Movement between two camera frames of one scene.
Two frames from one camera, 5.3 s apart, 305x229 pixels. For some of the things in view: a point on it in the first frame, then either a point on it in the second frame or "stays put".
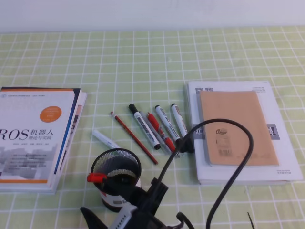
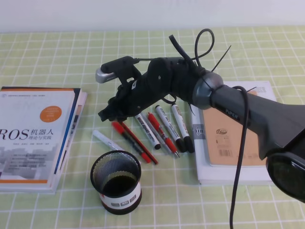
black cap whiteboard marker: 145,127 stays put
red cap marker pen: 96,177 -> 118,129
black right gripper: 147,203 -> 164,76
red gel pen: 167,141 stays put
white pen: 106,140 stays put
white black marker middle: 176,137 stays put
